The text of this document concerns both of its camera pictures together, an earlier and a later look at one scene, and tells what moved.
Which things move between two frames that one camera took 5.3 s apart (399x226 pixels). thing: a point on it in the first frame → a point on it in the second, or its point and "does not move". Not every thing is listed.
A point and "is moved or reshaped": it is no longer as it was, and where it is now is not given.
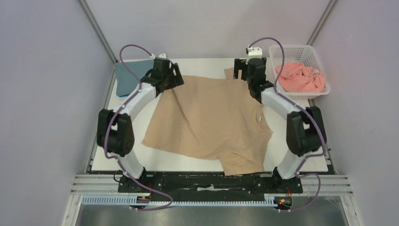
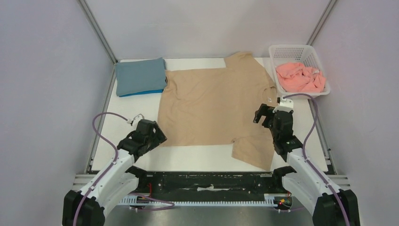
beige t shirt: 208,117 is moved or reshaped
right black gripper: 238,68 → 268,114
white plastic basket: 306,54 does not move
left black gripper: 177,80 → 159,137
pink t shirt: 296,77 does not move
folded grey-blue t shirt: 126,82 does not move
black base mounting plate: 211,184 does not move
